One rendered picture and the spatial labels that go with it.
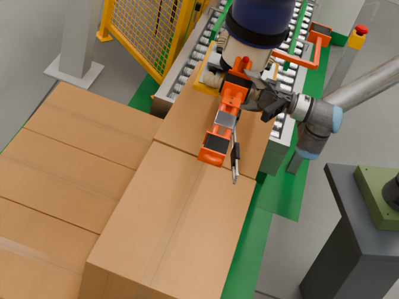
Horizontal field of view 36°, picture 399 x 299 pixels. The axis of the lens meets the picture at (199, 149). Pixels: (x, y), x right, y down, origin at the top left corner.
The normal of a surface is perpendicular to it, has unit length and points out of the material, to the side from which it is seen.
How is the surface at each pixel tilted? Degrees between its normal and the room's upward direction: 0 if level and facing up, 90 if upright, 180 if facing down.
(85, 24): 90
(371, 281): 90
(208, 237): 0
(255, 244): 0
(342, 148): 0
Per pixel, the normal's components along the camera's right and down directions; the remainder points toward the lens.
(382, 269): 0.12, 0.69
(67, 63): -0.25, 0.59
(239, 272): 0.26, -0.72
